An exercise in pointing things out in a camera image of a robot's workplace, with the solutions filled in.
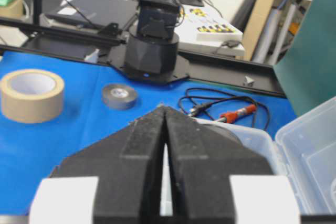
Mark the white box with yellow parts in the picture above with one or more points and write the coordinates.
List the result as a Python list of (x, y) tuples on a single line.
[(203, 31)]

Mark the dark green board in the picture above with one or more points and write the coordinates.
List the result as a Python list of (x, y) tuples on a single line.
[(307, 71)]

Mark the black laptop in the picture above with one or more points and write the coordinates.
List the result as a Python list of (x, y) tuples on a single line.
[(94, 13)]

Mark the black aluminium frame rail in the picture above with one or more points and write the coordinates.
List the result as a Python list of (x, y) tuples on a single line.
[(67, 44)]

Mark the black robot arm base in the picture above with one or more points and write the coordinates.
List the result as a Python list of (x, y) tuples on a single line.
[(151, 51)]

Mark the clear plastic tool box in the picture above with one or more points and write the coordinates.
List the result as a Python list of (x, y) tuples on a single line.
[(303, 151)]

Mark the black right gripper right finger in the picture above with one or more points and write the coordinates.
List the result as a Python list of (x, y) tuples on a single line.
[(219, 180)]

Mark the beige packing tape roll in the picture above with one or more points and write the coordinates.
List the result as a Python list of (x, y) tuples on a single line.
[(32, 96)]

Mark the blue table mat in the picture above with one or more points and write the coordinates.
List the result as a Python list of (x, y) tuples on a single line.
[(29, 152)]

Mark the grey tape roll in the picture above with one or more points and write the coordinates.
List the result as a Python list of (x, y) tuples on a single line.
[(119, 96)]

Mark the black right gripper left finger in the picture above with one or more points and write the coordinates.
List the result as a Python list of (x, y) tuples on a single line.
[(115, 180)]

